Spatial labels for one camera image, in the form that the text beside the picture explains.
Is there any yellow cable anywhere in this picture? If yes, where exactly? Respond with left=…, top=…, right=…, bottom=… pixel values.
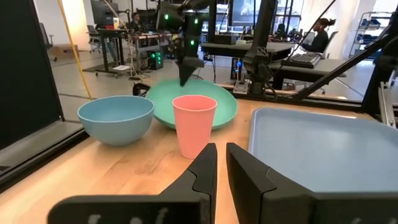
left=57, top=0, right=94, bottom=101

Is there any long grey desk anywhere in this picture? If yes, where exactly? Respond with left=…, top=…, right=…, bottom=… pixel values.
left=200, top=40, right=296, bottom=62

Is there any pink plastic cup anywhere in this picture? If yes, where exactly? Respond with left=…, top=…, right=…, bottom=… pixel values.
left=172, top=95, right=218, bottom=160

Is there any computer tower with green lights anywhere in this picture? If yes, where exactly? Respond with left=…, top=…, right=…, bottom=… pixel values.
left=146, top=49, right=164, bottom=71

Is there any low cardboard box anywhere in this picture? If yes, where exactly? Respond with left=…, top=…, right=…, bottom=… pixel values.
left=47, top=43, right=80, bottom=62

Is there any person seated at keyboard desk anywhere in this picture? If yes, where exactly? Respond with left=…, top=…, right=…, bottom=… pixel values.
left=300, top=17, right=337, bottom=54

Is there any person seated behind monitors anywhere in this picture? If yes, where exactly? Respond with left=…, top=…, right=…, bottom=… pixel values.
left=128, top=11, right=143, bottom=34

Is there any dark computer monitor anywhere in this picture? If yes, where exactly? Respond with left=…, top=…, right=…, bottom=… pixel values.
left=90, top=0, right=120, bottom=27

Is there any blue plastic bowl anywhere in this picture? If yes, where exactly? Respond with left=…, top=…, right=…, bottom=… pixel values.
left=76, top=95, right=155, bottom=147

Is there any black keyboard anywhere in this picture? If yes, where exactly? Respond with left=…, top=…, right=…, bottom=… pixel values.
left=280, top=52, right=322, bottom=70

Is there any black rolling desk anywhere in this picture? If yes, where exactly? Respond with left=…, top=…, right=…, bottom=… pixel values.
left=83, top=27, right=133, bottom=78

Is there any blue plastic tray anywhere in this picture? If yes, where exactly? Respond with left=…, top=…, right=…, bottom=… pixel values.
left=248, top=107, right=398, bottom=194

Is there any computer tower with blue light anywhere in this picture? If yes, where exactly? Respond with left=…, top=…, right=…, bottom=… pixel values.
left=229, top=57, right=246, bottom=81

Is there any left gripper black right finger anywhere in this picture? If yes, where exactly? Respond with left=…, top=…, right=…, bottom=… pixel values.
left=226, top=142, right=398, bottom=224

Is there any green plastic plate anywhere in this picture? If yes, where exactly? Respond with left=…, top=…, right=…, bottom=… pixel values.
left=145, top=78, right=239, bottom=131

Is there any metal shelf rack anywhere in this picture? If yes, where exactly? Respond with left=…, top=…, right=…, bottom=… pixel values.
left=348, top=11, right=394, bottom=60

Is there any grey desk with keyboard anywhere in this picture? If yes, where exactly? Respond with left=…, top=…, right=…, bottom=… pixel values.
left=268, top=57, right=348, bottom=91

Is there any black standing panel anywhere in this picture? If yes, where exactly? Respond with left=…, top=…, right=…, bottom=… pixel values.
left=0, top=0, right=65, bottom=151

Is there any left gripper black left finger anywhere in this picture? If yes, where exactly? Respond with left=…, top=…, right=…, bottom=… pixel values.
left=47, top=142, right=218, bottom=224

